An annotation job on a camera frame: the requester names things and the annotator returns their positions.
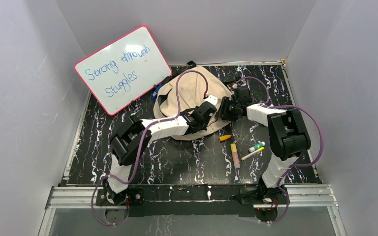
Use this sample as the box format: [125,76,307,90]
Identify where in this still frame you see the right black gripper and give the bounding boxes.
[215,96,240,121]

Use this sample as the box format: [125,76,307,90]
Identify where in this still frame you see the beige backpack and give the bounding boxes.
[152,60,234,141]

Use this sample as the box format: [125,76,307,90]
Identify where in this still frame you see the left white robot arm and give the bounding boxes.
[104,95,218,205]

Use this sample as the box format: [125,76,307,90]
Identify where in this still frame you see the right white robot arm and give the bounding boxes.
[218,86,311,204]

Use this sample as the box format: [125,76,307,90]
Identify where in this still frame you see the orange highlighter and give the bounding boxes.
[219,134,232,142]

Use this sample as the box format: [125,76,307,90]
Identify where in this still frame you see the green white glue stick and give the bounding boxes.
[249,142,265,153]

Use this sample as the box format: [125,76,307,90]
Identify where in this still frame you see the yellow white pen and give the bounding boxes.
[241,147,264,161]

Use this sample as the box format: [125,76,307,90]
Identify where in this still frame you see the yellow pink highlighter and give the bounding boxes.
[230,143,240,169]

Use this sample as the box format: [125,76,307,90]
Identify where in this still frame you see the pink framed whiteboard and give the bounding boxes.
[74,26,172,116]

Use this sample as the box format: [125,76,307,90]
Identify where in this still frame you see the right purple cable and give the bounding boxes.
[231,76,324,225]

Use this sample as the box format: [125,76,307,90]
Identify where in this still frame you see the purple cable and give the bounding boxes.
[91,70,209,227]
[231,76,324,225]

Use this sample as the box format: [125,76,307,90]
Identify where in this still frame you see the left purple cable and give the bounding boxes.
[91,70,209,227]

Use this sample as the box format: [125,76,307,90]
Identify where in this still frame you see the black base frame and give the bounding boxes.
[94,180,289,223]

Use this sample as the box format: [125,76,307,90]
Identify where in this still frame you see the aluminium rail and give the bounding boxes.
[46,184,338,208]

